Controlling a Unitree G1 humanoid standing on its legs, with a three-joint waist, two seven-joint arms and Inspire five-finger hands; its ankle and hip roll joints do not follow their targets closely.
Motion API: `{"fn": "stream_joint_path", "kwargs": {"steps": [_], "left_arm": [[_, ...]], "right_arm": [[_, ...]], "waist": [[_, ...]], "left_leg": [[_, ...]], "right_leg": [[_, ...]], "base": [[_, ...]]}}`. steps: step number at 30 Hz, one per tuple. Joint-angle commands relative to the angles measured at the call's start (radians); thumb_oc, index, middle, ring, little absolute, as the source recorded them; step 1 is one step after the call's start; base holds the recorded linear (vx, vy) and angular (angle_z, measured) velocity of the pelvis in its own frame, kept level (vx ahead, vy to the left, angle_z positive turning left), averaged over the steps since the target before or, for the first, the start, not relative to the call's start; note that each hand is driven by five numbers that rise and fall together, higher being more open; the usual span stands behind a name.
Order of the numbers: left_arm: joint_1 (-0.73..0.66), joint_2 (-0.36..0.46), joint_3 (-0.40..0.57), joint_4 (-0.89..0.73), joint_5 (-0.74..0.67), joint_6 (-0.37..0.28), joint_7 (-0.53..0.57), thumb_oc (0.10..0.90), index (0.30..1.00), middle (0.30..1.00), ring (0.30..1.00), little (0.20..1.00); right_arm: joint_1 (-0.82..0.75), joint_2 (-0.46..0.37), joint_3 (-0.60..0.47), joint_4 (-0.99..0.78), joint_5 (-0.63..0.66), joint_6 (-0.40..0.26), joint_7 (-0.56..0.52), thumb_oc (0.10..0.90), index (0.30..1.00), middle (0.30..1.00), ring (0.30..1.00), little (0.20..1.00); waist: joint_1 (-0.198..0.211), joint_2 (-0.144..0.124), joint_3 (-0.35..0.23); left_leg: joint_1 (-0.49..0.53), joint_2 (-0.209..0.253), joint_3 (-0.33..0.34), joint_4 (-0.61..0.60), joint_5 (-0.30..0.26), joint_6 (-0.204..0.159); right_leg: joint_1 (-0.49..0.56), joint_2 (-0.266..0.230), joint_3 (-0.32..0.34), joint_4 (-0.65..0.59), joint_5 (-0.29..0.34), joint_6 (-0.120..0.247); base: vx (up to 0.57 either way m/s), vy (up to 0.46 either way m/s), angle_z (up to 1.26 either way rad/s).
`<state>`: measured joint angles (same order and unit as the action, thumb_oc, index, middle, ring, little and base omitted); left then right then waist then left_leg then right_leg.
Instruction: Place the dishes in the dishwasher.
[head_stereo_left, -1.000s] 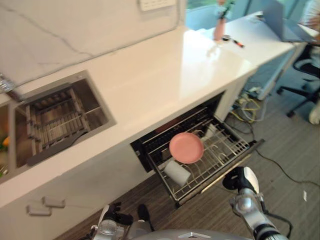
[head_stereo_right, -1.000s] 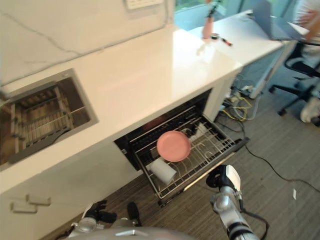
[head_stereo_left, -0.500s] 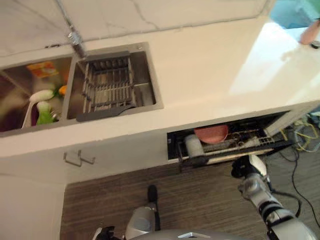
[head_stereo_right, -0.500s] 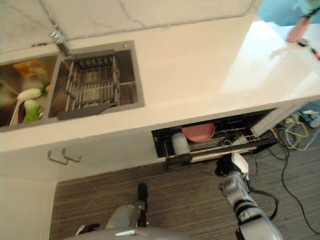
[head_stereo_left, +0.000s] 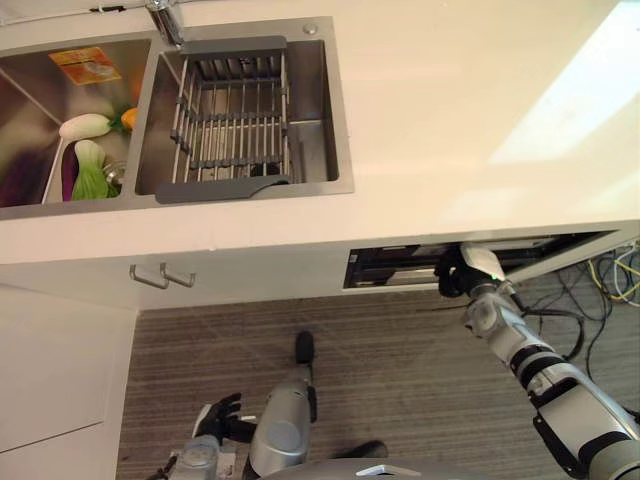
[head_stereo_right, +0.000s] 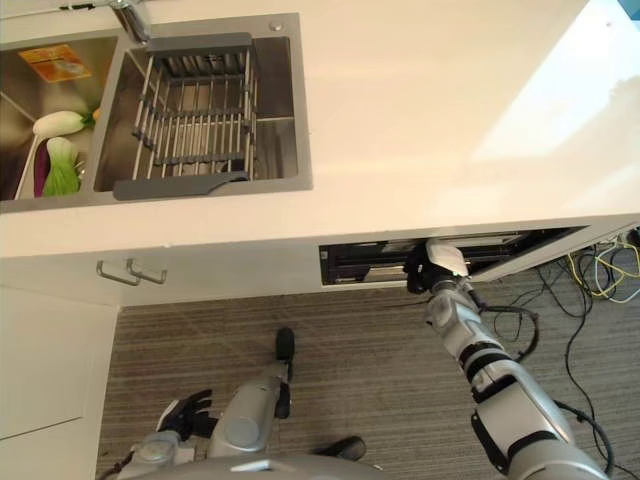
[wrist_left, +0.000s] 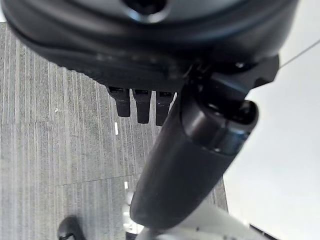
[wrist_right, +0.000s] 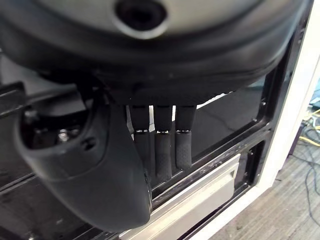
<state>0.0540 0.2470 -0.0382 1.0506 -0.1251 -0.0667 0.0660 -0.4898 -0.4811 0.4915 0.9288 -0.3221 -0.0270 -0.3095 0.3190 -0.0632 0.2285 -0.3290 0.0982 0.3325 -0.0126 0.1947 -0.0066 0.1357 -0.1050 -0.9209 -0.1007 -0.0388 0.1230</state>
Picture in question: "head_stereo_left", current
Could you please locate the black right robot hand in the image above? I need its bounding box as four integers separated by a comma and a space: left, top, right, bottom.
433, 242, 512, 300

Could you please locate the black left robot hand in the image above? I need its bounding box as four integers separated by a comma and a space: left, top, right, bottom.
192, 392, 257, 443

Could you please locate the dark robot foot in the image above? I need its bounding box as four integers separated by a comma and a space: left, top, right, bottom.
294, 330, 317, 366

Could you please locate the white kitchen cabinet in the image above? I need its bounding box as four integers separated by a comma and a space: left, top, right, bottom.
0, 239, 351, 480

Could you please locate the stainless steel double sink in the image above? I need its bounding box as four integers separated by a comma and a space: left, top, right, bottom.
0, 15, 357, 222

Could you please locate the metal sink drain strainer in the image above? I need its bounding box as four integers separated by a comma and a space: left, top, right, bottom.
102, 158, 129, 197

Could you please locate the green bok choy toy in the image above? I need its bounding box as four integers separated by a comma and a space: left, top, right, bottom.
71, 140, 112, 202

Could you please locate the purple eggplant toy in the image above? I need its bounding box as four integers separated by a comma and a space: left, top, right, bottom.
59, 148, 80, 203

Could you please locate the white radish toy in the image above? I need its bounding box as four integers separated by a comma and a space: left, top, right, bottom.
58, 113, 124, 140

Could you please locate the orange sticker label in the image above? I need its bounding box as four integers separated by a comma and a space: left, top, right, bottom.
48, 46, 124, 86

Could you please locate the chrome faucet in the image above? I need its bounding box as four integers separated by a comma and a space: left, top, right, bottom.
145, 0, 187, 49

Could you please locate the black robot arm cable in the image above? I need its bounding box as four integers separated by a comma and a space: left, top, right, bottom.
505, 282, 586, 361

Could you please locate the black floor cable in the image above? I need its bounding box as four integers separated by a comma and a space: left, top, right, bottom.
542, 252, 640, 386

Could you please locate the metal cabinet handle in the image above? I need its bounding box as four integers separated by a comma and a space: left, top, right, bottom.
128, 263, 171, 290
159, 261, 197, 288

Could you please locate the yellow floor cable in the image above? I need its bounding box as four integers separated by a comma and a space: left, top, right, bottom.
585, 248, 640, 305

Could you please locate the grey wire drain rack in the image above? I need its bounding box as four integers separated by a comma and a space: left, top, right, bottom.
154, 35, 293, 205

